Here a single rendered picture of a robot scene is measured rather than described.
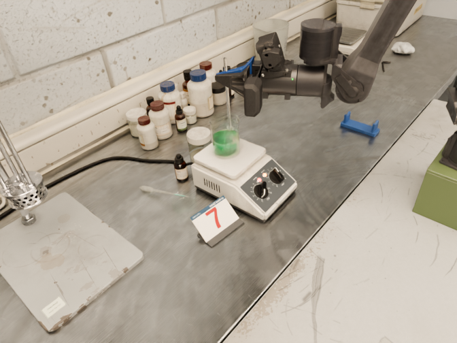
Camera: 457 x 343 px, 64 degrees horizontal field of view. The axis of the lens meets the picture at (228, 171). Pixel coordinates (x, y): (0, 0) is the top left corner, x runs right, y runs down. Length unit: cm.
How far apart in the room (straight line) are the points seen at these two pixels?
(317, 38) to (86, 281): 58
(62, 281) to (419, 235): 67
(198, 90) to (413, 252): 68
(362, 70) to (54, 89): 72
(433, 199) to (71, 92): 88
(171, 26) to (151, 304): 83
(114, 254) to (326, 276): 39
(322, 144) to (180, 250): 47
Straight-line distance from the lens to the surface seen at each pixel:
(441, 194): 80
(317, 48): 65
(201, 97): 108
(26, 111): 102
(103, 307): 70
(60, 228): 85
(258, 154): 80
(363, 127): 106
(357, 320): 66
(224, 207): 76
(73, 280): 74
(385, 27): 66
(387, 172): 93
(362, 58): 67
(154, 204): 84
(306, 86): 68
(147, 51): 116
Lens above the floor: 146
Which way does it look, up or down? 39 degrees down
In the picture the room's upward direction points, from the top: 4 degrees counter-clockwise
